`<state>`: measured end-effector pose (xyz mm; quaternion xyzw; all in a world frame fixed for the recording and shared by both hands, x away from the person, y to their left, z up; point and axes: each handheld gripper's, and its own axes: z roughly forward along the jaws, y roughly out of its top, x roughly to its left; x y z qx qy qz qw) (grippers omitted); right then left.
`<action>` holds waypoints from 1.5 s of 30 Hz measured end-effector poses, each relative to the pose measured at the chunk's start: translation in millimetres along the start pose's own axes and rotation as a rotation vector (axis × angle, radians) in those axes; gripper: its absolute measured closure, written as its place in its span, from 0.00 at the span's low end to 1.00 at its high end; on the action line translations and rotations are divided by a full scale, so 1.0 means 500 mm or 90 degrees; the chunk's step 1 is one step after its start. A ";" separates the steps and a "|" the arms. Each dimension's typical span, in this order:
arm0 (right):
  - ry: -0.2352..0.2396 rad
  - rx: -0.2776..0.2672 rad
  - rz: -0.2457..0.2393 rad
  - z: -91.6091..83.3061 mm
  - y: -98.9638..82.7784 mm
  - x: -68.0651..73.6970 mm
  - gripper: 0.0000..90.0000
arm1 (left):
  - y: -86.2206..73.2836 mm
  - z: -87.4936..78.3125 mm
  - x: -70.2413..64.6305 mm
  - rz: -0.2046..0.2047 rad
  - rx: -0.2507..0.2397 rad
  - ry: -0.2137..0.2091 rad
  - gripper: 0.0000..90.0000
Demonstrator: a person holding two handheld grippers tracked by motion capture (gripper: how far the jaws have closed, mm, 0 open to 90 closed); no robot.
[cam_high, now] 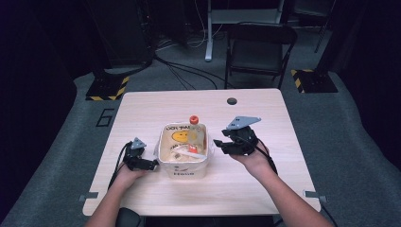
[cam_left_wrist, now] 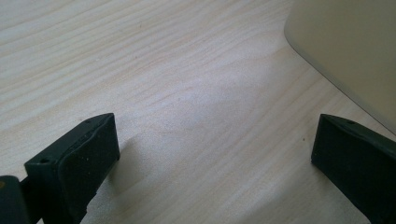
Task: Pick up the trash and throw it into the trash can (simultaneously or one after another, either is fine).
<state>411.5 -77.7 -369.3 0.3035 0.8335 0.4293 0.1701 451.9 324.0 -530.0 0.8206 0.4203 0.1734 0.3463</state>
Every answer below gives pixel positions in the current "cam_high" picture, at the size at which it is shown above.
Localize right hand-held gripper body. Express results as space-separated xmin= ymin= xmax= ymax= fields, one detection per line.
xmin=221 ymin=115 xmax=262 ymax=156

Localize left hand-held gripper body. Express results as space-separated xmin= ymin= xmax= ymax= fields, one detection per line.
xmin=122 ymin=137 xmax=148 ymax=172

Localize smiley print plastic bag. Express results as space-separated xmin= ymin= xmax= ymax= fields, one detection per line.
xmin=153 ymin=122 xmax=216 ymax=166

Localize clear bottle with red cap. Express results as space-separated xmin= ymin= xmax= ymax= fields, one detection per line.
xmin=187 ymin=114 xmax=206 ymax=156

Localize white square bin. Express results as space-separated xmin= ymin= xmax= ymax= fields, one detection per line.
xmin=156 ymin=122 xmax=211 ymax=181

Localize person's left hand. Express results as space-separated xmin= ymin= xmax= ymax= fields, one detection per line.
xmin=113 ymin=164 xmax=148 ymax=190

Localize person's right hand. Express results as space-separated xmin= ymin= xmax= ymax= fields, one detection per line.
xmin=229 ymin=141 xmax=276 ymax=183

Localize dark rounded object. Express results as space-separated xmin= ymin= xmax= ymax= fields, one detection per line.
xmin=114 ymin=207 xmax=143 ymax=227

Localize black stand base striped edge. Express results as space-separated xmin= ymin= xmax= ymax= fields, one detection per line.
xmin=289 ymin=68 xmax=340 ymax=95
xmin=85 ymin=75 xmax=131 ymax=102

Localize black folding chair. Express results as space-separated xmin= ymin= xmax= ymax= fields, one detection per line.
xmin=223 ymin=21 xmax=299 ymax=91

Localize black cabinet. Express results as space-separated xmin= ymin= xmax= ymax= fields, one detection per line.
xmin=89 ymin=0 xmax=153 ymax=70

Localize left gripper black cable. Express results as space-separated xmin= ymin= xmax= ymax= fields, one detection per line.
xmin=108 ymin=142 xmax=132 ymax=192

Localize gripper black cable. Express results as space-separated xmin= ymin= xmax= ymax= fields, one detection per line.
xmin=251 ymin=137 xmax=280 ymax=177
xmin=108 ymin=142 xmax=132 ymax=192

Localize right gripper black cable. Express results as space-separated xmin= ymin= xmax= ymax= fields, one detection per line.
xmin=251 ymin=137 xmax=280 ymax=177

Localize grey metal table bracket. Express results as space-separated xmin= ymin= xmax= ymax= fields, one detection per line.
xmin=303 ymin=189 xmax=328 ymax=203
xmin=78 ymin=191 xmax=99 ymax=203

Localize black floor cable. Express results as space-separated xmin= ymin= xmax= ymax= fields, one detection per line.
xmin=153 ymin=54 xmax=219 ymax=91

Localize white floor cables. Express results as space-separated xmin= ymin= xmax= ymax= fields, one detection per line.
xmin=156 ymin=0 xmax=225 ymax=50

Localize white desk frame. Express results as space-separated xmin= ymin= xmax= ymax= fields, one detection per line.
xmin=204 ymin=0 xmax=287 ymax=62

